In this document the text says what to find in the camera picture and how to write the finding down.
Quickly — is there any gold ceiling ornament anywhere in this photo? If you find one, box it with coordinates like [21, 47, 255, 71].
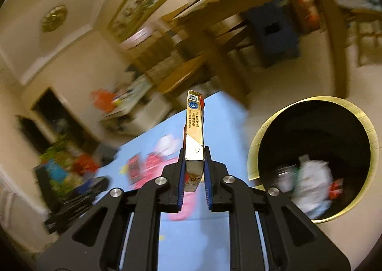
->
[41, 5, 68, 33]

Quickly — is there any red cigarette box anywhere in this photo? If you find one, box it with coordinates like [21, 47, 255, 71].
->
[127, 153, 143, 185]

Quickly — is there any framed horse painting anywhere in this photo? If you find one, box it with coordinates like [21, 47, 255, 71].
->
[107, 0, 169, 43]

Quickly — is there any white plastic bag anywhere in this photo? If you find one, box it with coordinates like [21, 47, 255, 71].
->
[294, 160, 333, 221]

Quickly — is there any white glass coffee table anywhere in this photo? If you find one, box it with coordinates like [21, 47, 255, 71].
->
[100, 75, 156, 134]

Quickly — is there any orange plastic bag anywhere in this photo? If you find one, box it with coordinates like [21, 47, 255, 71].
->
[91, 89, 115, 113]

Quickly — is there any gold rim trash bin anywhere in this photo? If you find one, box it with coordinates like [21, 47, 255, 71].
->
[247, 96, 375, 224]

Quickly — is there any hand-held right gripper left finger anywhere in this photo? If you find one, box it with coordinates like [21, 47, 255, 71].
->
[36, 147, 187, 271]

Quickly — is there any red bag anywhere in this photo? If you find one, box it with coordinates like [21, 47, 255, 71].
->
[294, 0, 321, 33]

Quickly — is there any red candy wrapper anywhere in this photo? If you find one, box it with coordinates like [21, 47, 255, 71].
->
[329, 179, 344, 200]

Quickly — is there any blue plastic stool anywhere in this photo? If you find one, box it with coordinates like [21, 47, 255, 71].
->
[242, 0, 300, 67]

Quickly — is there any long cardboard box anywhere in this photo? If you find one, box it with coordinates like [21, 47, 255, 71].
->
[183, 90, 206, 193]

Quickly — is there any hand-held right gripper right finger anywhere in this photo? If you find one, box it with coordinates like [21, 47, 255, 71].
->
[204, 146, 351, 271]

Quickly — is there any wooden dining chair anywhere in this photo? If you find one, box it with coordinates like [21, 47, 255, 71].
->
[118, 26, 209, 95]
[349, 5, 382, 67]

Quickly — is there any wooden dining table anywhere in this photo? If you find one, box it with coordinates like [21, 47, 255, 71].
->
[173, 0, 350, 107]

